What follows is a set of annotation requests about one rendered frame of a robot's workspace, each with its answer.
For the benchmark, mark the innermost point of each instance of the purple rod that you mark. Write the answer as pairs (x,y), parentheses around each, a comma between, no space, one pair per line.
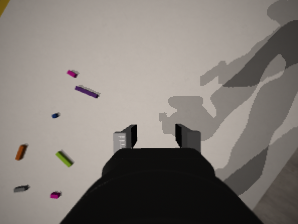
(86,92)

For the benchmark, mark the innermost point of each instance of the dark grey rectangular block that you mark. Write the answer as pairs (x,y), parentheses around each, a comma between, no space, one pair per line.
(20,189)

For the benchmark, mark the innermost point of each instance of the orange-brown rectangular block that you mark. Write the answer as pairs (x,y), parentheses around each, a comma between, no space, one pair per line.
(20,152)

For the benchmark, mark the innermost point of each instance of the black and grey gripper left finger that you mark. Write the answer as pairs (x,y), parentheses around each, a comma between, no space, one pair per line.
(126,138)

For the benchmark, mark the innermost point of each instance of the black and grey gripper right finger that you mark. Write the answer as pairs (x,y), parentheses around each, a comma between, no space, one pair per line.
(186,138)

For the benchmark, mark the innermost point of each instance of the lime green rod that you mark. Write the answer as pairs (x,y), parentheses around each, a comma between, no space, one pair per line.
(64,159)

